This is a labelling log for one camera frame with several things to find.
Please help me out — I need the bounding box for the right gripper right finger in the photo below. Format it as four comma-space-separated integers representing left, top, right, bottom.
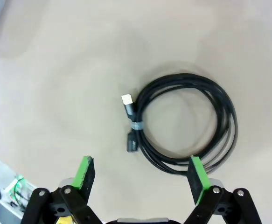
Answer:
184, 155, 262, 224

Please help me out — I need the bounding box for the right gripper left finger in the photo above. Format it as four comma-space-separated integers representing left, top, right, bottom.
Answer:
25, 155, 101, 224

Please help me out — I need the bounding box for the white equipment with green light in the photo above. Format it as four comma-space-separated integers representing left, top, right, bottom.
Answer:
0, 149, 37, 224

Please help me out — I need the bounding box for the black USB cable wide coil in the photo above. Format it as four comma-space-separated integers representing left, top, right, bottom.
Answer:
121, 73, 239, 175

